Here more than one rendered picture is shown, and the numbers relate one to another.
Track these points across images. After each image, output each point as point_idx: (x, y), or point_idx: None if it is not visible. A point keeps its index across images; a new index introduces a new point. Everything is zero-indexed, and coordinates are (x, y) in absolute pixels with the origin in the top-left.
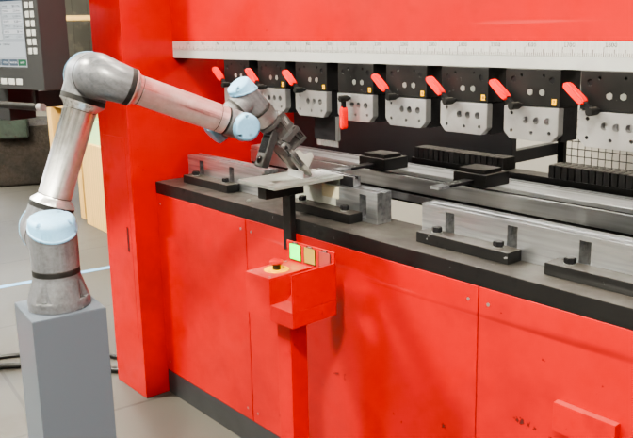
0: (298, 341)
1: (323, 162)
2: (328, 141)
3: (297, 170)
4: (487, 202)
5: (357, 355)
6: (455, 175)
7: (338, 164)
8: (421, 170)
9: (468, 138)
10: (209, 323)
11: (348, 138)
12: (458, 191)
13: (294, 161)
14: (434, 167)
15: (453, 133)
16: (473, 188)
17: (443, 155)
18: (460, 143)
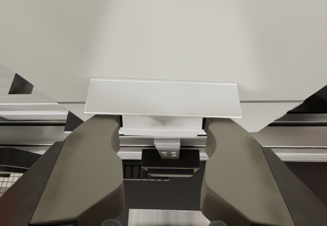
0: None
1: (304, 146)
2: (172, 225)
3: (203, 119)
4: (0, 130)
5: None
6: (4, 158)
7: (267, 146)
8: (121, 155)
9: (133, 188)
10: None
11: (311, 174)
12: (40, 136)
13: (82, 175)
14: (129, 159)
15: (152, 192)
16: (16, 143)
17: (125, 172)
18: (143, 182)
